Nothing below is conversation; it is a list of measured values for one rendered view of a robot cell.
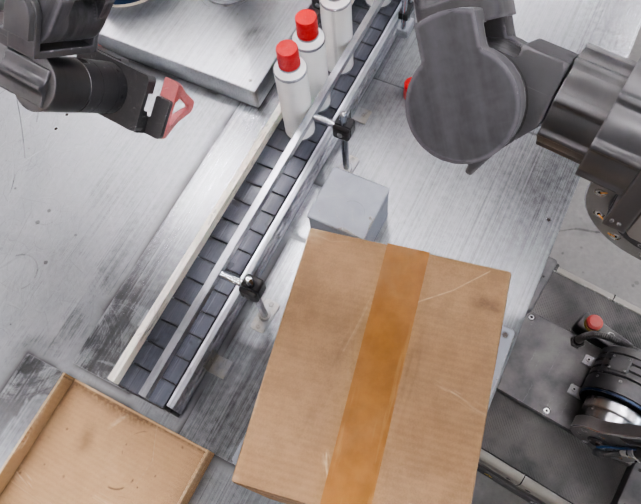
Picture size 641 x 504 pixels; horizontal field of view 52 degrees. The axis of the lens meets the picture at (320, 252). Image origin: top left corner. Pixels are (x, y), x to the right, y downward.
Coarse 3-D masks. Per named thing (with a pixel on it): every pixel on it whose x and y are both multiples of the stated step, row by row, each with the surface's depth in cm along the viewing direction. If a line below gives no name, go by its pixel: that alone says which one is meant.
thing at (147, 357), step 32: (320, 128) 113; (256, 160) 111; (256, 192) 108; (288, 192) 108; (224, 224) 106; (256, 224) 106; (192, 288) 102; (224, 288) 102; (160, 320) 100; (160, 352) 98; (192, 352) 98; (128, 384) 96; (160, 384) 96
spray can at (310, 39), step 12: (300, 12) 97; (312, 12) 96; (300, 24) 96; (312, 24) 96; (300, 36) 98; (312, 36) 98; (324, 36) 100; (300, 48) 99; (312, 48) 99; (324, 48) 101; (312, 60) 101; (324, 60) 103; (312, 72) 104; (324, 72) 105; (312, 84) 106; (312, 96) 109; (324, 108) 113
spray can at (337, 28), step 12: (324, 0) 102; (336, 0) 102; (348, 0) 103; (324, 12) 104; (336, 12) 103; (348, 12) 104; (324, 24) 106; (336, 24) 105; (348, 24) 106; (336, 36) 108; (348, 36) 109; (336, 48) 110; (336, 60) 113; (348, 72) 117
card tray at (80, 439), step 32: (64, 384) 100; (64, 416) 100; (96, 416) 99; (128, 416) 99; (32, 448) 98; (64, 448) 98; (96, 448) 98; (128, 448) 97; (160, 448) 97; (192, 448) 97; (0, 480) 94; (32, 480) 96; (64, 480) 96; (96, 480) 96; (128, 480) 95; (160, 480) 95; (192, 480) 91
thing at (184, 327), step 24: (384, 0) 114; (360, 24) 111; (336, 72) 107; (312, 120) 104; (288, 144) 102; (264, 192) 99; (240, 240) 96; (216, 264) 94; (192, 312) 92; (168, 360) 89; (144, 384) 88
